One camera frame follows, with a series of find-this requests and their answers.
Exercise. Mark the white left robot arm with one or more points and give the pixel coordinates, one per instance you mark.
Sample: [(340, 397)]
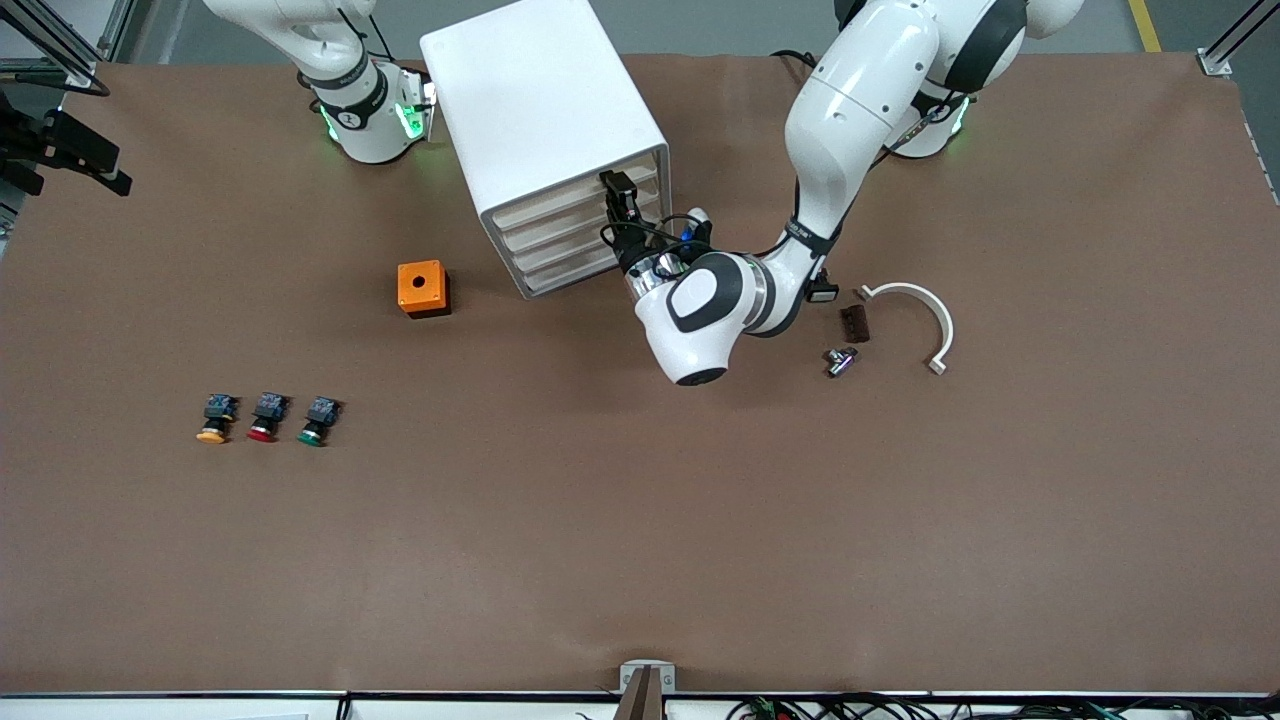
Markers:
[(860, 110)]

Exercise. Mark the dark brown rectangular block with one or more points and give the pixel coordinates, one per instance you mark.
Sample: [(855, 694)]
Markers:
[(855, 324)]

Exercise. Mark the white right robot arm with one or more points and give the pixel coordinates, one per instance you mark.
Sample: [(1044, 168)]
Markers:
[(365, 135)]

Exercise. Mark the black switch with white face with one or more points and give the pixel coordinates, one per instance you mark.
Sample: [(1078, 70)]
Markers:
[(822, 293)]

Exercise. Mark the grey metal bracket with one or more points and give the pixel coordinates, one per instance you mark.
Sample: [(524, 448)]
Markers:
[(628, 675)]

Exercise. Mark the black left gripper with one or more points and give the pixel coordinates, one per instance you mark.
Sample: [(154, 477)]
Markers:
[(631, 246)]

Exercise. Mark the red mushroom push button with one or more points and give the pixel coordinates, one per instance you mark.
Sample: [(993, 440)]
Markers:
[(266, 418)]

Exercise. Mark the orange button enclosure box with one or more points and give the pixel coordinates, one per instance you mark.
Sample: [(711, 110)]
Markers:
[(420, 286)]

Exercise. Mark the green mushroom push button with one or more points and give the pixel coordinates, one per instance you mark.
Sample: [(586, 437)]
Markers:
[(317, 422)]

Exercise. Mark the yellow mushroom push button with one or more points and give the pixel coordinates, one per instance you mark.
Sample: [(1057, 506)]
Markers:
[(215, 420)]

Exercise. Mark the white plastic drawer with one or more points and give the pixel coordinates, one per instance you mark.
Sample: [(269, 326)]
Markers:
[(560, 251), (570, 276), (540, 207), (550, 229)]

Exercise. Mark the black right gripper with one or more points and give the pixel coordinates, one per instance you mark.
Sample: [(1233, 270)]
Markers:
[(40, 148)]

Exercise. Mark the white drawer cabinet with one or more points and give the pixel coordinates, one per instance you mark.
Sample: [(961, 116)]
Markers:
[(530, 100)]

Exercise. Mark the aluminium frame post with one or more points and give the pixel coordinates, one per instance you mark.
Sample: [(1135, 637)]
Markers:
[(1225, 50), (60, 30)]

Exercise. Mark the brown wedge post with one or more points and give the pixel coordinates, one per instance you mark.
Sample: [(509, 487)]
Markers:
[(642, 700)]

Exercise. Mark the chrome metal tee fitting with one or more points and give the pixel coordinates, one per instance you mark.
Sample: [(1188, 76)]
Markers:
[(840, 361)]

